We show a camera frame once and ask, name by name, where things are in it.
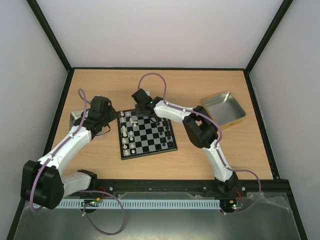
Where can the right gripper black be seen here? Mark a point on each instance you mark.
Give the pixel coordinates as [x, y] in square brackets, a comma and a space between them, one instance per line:
[146, 111]

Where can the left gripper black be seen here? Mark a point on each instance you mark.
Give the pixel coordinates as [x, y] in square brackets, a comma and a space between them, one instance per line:
[113, 114]

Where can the row of black chess pieces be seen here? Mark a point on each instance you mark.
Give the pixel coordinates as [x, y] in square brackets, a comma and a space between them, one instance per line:
[164, 133]

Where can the black aluminium frame rail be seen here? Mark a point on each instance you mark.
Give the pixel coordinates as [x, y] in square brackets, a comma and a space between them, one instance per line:
[160, 186]

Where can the gold metal tin box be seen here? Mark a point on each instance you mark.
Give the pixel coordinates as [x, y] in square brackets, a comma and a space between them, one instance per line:
[224, 109]

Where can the pile of white chess pieces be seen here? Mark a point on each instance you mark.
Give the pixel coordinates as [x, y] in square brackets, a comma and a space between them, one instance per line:
[134, 123]

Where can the black grey chessboard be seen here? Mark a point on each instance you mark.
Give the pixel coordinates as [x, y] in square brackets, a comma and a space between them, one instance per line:
[144, 136]

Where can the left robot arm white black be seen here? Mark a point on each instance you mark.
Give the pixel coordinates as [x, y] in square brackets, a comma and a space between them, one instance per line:
[54, 162]

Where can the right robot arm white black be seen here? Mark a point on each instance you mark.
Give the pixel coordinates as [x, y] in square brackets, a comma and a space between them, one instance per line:
[201, 130]

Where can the light blue cable duct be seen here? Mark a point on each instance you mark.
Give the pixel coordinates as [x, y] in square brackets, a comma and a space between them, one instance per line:
[145, 204]

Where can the silver metal tin lid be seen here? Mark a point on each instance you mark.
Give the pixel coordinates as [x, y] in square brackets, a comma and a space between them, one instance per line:
[75, 115]

